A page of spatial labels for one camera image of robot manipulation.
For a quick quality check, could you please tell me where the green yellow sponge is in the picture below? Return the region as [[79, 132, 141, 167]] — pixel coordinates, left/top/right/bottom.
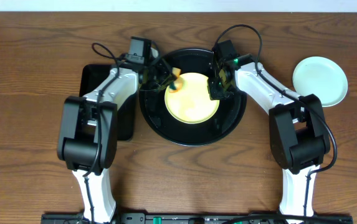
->
[[168, 67, 184, 93]]

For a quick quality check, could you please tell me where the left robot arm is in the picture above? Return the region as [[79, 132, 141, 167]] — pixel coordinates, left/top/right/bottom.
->
[[57, 62, 155, 223]]

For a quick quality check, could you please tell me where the black round tray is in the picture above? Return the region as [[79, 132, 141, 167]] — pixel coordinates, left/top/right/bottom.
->
[[139, 48, 247, 146]]

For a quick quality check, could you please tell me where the black rectangular tray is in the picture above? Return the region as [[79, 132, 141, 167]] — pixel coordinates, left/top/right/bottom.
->
[[79, 64, 138, 141]]

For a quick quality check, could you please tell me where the mint plate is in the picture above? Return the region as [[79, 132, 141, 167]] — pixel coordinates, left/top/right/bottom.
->
[[292, 56, 348, 107]]

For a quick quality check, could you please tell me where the yellow plate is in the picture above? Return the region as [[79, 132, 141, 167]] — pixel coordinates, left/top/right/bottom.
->
[[164, 73, 220, 124]]

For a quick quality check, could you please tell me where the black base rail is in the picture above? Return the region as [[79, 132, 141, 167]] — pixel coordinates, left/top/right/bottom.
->
[[40, 212, 353, 224]]

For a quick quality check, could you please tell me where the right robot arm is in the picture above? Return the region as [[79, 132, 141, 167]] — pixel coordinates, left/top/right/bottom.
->
[[208, 40, 336, 223]]

